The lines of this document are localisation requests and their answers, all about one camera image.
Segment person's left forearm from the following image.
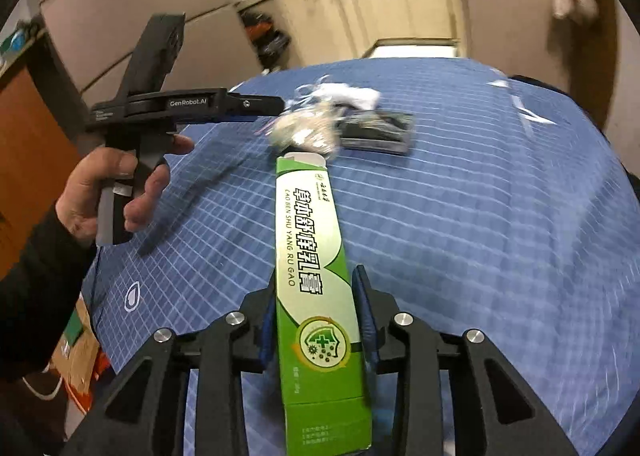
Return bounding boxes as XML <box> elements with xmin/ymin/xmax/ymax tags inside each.
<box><xmin>0</xmin><ymin>206</ymin><xmax>98</xmax><ymax>382</ymax></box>

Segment white crumpled tissue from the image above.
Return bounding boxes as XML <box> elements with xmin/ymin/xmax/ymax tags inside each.
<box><xmin>300</xmin><ymin>82</ymin><xmax>382</xmax><ymax>110</ymax></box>

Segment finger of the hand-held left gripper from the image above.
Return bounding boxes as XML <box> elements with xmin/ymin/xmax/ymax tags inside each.
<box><xmin>227</xmin><ymin>91</ymin><xmax>284</xmax><ymax>119</ymax></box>

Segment dark foil packet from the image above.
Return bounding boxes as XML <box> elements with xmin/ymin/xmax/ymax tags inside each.
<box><xmin>340</xmin><ymin>111</ymin><xmax>416</xmax><ymax>155</ymax></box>

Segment green white carton box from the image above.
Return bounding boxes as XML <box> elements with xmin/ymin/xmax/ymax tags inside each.
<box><xmin>275</xmin><ymin>152</ymin><xmax>373</xmax><ymax>454</ymax></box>

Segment person's left hand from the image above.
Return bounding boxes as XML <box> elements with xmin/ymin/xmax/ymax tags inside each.
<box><xmin>55</xmin><ymin>133</ymin><xmax>196</xmax><ymax>249</ymax></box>

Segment blue grid mat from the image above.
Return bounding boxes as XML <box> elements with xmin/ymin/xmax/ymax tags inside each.
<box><xmin>80</xmin><ymin>56</ymin><xmax>640</xmax><ymax>456</ymax></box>

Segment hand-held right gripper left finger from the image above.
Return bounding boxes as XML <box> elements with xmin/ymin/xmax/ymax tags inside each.
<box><xmin>62</xmin><ymin>268</ymin><xmax>278</xmax><ymax>456</ymax></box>

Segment clear plastic wrapper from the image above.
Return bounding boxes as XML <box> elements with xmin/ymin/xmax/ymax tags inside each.
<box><xmin>270</xmin><ymin>101</ymin><xmax>342</xmax><ymax>158</ymax></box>

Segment black red bag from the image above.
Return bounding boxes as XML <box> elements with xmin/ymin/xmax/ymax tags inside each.
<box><xmin>240</xmin><ymin>11</ymin><xmax>293</xmax><ymax>74</ymax></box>

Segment beige kitchen cabinets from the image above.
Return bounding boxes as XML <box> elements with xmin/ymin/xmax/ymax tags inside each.
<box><xmin>235</xmin><ymin>0</ymin><xmax>461</xmax><ymax>72</ymax></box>

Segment white low stool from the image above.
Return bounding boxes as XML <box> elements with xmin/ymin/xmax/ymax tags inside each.
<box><xmin>362</xmin><ymin>38</ymin><xmax>461</xmax><ymax>59</ymax></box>

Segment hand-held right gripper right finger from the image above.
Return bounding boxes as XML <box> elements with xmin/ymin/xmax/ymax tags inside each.
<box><xmin>352</xmin><ymin>265</ymin><xmax>578</xmax><ymax>456</ymax></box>

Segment brown wooden cabinet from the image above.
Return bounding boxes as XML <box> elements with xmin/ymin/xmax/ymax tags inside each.
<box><xmin>0</xmin><ymin>33</ymin><xmax>83</xmax><ymax>262</ymax></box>

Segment orange printed cardboard box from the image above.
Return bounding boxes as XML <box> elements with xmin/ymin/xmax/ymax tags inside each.
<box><xmin>50</xmin><ymin>296</ymin><xmax>113</xmax><ymax>417</ymax></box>

